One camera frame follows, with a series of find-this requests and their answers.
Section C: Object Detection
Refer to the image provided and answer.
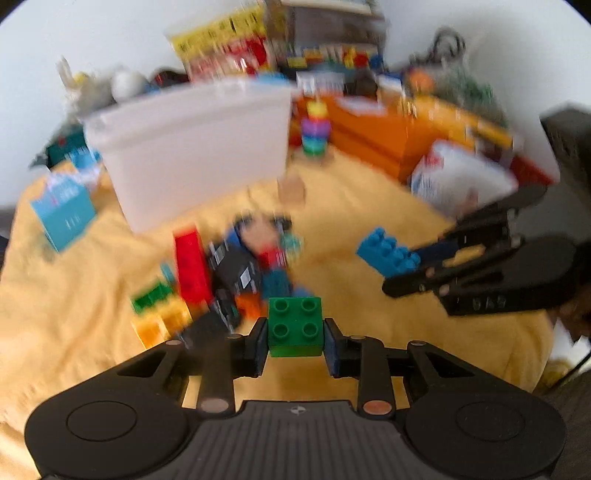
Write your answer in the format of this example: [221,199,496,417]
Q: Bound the red long toy brick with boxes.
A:
[174,230,214,306]

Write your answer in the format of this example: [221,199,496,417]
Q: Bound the black toy car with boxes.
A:
[209,244,265,296]
[210,288,241,330]

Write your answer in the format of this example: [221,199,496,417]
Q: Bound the red flat box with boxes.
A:
[510,154,561,186]

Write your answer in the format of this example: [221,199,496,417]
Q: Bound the white tissue packet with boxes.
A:
[409,140,521,217]

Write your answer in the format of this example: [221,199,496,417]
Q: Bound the green mesh bag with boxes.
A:
[409,44,506,127]

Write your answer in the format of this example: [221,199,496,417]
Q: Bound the orange box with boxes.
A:
[291,92,462,182]

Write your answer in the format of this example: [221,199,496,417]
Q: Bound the clear box of wooden toys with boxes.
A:
[265,0,387,72]

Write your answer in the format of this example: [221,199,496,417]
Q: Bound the small wooden cube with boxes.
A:
[276,176,307,205]

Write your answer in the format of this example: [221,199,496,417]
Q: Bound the light blue long toy brick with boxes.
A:
[355,227,422,278]

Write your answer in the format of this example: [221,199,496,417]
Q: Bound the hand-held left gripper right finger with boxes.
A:
[323,318,482,416]

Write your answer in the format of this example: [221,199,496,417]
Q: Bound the yellow flat box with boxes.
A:
[413,95,525,151]

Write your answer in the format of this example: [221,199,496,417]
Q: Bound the orange toy piece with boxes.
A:
[235,294,267,320]

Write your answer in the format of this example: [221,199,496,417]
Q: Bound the colourful ring stacker toy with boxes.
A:
[299,99,332,161]

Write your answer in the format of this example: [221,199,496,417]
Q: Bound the light blue box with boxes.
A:
[29,178,99,254]

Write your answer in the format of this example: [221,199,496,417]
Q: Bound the white plastic bag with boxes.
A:
[54,55,116,118]

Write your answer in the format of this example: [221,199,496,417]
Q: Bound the dark green tissue pack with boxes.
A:
[28,127,90,169]

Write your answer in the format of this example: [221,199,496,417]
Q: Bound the yellow blanket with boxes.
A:
[0,143,561,480]

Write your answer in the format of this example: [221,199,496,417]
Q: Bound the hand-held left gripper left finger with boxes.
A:
[116,318,271,415]

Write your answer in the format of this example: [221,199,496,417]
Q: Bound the white plastic bin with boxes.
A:
[84,76,295,233]

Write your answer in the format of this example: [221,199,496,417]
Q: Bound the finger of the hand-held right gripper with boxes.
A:
[417,184,550,265]
[381,236,528,318]

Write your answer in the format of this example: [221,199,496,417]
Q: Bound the small white carton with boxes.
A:
[295,71,345,95]

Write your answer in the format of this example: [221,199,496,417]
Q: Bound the green toy brick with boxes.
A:
[130,282,175,315]
[267,296,324,358]

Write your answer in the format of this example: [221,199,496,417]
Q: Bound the yellow red snack bag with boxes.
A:
[167,4,278,85]

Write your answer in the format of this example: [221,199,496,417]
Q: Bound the large wooden block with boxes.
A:
[247,216,280,252]

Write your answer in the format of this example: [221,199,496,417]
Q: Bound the large yellow toy brick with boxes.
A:
[133,301,194,349]

